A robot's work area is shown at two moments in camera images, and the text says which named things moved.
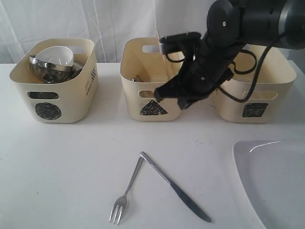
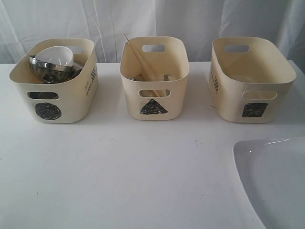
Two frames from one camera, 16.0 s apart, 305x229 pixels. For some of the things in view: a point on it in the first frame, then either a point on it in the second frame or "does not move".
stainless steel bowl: [49, 72] does not move
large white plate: [272, 174] does not move
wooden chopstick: [158, 36] → [142, 63]
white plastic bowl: [57, 54] does not move
